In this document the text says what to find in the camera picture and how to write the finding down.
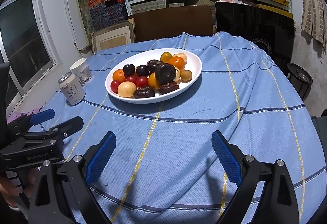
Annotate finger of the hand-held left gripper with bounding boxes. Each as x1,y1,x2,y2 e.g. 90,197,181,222
7,109,56,135
48,116,84,142

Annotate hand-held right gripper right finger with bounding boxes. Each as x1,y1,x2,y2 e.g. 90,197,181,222
212,130,299,224

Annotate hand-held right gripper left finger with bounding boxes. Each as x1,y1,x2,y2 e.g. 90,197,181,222
28,131,117,224

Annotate pale yellow round fruit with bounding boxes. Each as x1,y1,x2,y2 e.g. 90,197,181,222
118,81,137,98

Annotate orange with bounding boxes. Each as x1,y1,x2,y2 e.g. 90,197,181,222
167,57,185,71
112,69,127,83

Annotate dark cherry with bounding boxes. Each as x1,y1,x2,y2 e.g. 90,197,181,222
136,65,150,77
123,64,136,77

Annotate small tan round fruit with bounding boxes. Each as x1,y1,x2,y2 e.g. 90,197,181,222
180,70,193,83

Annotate amber orange tomato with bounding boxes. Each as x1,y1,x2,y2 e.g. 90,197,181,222
148,72,160,90

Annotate white oval plate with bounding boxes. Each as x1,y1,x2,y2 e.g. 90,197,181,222
105,48,203,104

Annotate large dark water chestnut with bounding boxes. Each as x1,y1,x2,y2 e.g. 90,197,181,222
155,63,176,84

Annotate pale dimpled small fruit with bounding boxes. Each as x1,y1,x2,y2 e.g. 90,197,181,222
173,53,188,66

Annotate person's left hand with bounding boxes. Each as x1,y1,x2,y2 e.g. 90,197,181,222
0,166,39,212

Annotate pink cloth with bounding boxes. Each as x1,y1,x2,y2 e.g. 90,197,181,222
6,107,46,125

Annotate white drink can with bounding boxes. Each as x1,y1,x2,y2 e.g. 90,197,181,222
58,71,85,105

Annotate blue checked tablecloth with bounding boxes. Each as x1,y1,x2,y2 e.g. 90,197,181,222
38,31,320,224

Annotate white paper cup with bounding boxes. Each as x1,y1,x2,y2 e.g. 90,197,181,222
69,58,92,86

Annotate white framed window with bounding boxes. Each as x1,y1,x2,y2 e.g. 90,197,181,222
0,0,64,112

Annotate white door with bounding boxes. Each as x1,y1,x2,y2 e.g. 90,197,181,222
63,0,88,59

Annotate black round stool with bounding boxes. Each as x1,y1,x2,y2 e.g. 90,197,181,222
286,62,314,102

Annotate green marbled panel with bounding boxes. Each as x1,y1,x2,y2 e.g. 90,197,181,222
77,0,96,35

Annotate blue patterned fabric boxes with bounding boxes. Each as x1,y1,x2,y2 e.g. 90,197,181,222
88,0,128,31

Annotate black panel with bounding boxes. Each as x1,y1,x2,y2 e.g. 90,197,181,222
215,1,295,68

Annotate brown board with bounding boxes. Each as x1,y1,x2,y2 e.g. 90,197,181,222
128,6,214,42

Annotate checked beige curtain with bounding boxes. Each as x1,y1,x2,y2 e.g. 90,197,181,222
300,0,327,43

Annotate wooden picture frame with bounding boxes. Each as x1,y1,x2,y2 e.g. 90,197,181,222
91,20,136,54

